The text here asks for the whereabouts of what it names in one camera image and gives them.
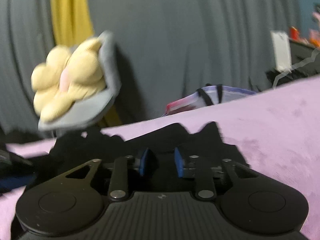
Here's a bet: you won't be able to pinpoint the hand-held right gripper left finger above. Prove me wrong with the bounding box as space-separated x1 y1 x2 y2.
65 148 157 202

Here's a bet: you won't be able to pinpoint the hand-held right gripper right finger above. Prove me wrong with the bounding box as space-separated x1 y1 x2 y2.
174 147 258 201

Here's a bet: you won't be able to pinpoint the black garment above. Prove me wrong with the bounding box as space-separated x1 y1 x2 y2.
49 121 252 180

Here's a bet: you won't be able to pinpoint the blue white printed bag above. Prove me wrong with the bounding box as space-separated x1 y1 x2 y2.
161 84 257 117

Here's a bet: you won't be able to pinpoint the purple plush blanket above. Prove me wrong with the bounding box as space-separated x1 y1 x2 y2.
0 74 320 240

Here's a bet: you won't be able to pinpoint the grey cushion with cream paw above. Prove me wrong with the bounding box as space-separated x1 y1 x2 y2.
31 30 123 132

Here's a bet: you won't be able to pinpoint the grey curtain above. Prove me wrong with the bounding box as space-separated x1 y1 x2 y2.
0 0 320 137

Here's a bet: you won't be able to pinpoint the dark blue cloth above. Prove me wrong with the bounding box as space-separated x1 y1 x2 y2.
0 149 36 196

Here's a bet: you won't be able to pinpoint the white box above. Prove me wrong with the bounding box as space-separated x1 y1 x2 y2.
270 30 293 72

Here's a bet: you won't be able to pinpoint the dark object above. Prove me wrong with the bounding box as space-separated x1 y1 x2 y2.
265 38 320 92

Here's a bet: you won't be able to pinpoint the yellow curtain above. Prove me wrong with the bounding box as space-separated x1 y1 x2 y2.
49 0 123 128

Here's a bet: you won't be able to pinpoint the red orange packets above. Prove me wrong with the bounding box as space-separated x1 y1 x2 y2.
289 10 320 48

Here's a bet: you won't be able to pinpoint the white cord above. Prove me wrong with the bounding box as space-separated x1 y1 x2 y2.
272 47 320 88

